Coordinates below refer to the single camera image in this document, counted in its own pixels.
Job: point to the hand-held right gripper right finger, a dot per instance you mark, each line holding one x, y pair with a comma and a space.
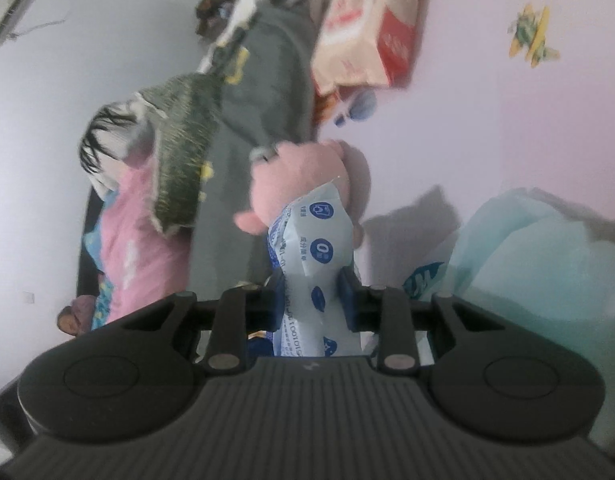
347, 302

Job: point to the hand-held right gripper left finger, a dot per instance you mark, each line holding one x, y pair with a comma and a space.
275, 305

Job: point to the blue white cotton pack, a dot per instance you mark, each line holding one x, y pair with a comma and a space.
312, 250

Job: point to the pink plush toy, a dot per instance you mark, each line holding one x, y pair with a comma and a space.
297, 170

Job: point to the purple brown soft toy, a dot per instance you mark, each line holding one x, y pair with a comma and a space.
75, 316

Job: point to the pink quilt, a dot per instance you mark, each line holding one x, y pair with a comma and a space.
137, 245

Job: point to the white tied plastic bag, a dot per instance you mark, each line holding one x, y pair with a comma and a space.
512, 270

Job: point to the green floral pillow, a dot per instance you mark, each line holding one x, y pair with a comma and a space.
182, 150

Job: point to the dark grey yellow-print blanket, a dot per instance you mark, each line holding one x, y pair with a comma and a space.
262, 95

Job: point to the pink bed sheet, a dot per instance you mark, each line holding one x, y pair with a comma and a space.
462, 125

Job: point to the grey purple cloth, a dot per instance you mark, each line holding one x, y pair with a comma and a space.
137, 142

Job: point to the white black striped plush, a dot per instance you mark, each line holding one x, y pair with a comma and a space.
102, 145

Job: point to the red white tissue pack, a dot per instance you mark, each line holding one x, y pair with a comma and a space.
367, 25

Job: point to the dark bed frame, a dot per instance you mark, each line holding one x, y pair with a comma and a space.
87, 245

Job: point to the white wall outlet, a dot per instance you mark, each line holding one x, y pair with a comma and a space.
28, 297

